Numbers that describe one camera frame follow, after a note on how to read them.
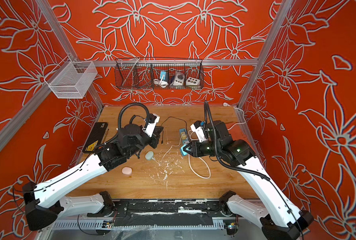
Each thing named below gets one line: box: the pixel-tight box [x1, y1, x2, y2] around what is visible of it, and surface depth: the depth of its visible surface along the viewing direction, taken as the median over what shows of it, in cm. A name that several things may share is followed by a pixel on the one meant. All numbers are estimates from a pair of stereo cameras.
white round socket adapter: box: [173, 71, 185, 86], surface depth 93 cm
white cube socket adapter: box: [185, 76, 200, 86], surface depth 96 cm
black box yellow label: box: [82, 122, 108, 154], surface depth 102 cm
